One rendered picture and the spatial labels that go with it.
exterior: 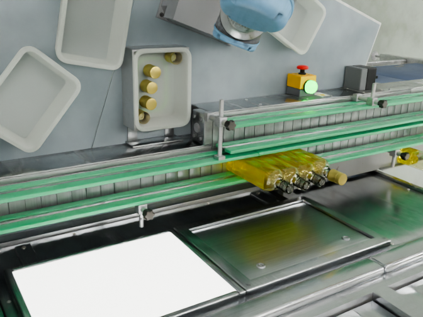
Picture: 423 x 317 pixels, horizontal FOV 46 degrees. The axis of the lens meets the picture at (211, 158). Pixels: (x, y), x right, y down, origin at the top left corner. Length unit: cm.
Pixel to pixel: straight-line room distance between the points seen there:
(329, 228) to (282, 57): 61
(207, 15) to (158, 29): 15
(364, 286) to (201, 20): 80
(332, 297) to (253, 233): 30
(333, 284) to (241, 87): 73
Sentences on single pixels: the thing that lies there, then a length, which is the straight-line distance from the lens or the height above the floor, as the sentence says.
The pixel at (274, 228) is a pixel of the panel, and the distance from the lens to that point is 139.
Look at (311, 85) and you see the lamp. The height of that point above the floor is 85.
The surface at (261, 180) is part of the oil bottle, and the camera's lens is 136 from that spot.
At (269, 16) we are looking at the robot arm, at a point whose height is 142.
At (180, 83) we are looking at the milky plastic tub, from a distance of 144.
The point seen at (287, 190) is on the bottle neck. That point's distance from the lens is 133.
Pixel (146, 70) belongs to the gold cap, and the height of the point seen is 79.
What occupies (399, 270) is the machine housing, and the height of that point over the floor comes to 140.
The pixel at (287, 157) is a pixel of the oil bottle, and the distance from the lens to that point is 148.
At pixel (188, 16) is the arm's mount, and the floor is 85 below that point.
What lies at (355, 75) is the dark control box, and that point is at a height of 81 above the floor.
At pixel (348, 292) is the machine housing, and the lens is 120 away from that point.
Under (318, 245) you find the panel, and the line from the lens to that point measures 132.
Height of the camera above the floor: 205
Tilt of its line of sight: 53 degrees down
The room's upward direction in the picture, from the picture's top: 119 degrees clockwise
